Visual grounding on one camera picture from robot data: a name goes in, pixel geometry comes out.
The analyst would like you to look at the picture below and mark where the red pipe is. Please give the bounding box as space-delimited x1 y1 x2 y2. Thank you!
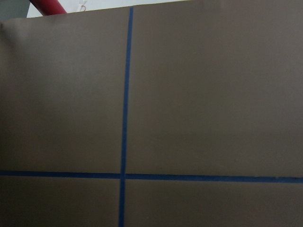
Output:
30 0 67 16

